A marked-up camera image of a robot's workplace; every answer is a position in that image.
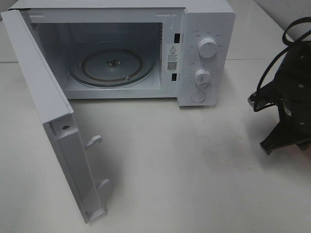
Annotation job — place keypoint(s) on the white upper power knob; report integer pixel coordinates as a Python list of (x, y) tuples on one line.
[(207, 47)]

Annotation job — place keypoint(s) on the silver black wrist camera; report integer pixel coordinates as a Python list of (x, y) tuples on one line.
[(267, 96)]

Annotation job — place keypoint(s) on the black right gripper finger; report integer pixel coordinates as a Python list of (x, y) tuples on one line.
[(275, 140), (303, 146)]

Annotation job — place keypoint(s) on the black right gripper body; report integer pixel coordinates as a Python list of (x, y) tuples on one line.
[(295, 118)]

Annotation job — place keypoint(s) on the round white door button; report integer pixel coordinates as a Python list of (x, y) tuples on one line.
[(198, 97)]

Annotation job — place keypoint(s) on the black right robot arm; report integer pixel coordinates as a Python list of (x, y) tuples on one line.
[(290, 91)]

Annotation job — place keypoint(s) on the white warning label sticker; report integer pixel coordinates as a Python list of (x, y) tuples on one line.
[(172, 53)]

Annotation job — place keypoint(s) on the white timer knob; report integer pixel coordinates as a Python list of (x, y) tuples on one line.
[(202, 77)]

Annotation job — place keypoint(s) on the glass microwave turntable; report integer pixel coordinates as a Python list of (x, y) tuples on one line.
[(112, 68)]

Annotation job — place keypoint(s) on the white microwave oven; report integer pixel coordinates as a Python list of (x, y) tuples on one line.
[(69, 30)]

